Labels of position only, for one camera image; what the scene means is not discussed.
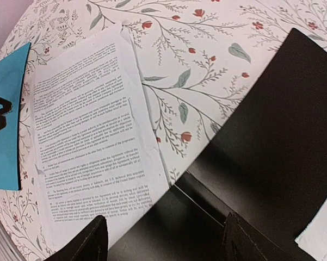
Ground floral tablecloth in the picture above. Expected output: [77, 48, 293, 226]
[0, 1, 327, 260]

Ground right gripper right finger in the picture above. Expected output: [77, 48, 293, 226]
[223, 212, 313, 260]

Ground blue folder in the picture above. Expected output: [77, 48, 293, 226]
[0, 43, 30, 191]

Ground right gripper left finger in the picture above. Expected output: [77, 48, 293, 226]
[46, 215, 109, 261]

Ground printed paper sheet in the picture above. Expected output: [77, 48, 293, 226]
[33, 23, 169, 249]
[295, 199, 327, 260]

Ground black clip folder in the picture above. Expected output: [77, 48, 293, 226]
[108, 29, 327, 260]

